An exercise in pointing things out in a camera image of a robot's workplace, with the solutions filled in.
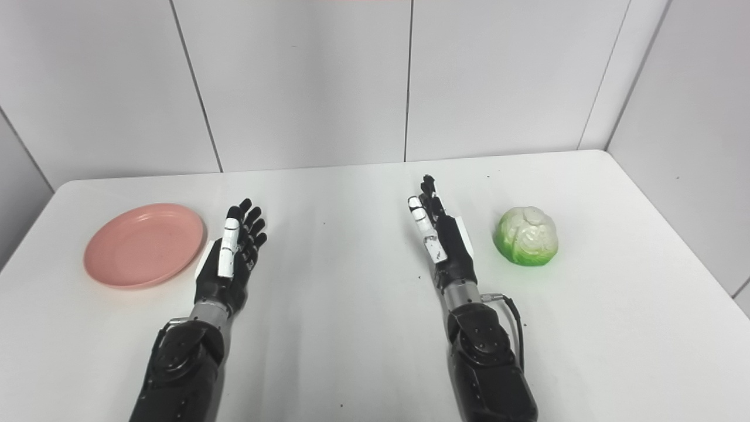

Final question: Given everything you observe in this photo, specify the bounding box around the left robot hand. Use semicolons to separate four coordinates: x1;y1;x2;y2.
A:
195;198;268;315

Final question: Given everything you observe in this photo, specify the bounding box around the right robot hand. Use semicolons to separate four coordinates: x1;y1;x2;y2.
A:
408;174;479;290

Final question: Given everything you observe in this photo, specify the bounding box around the green white cabbage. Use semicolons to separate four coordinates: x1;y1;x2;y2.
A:
493;206;559;267

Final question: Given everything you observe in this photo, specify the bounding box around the pink plate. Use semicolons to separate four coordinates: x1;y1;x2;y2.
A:
83;203;207;290

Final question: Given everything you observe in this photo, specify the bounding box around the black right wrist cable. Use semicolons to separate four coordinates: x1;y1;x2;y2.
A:
482;293;526;371

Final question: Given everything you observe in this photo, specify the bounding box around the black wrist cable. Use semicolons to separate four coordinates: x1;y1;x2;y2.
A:
151;318;189;353
482;293;526;371

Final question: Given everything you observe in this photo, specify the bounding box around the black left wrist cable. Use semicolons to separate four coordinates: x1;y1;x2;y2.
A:
151;318;189;353

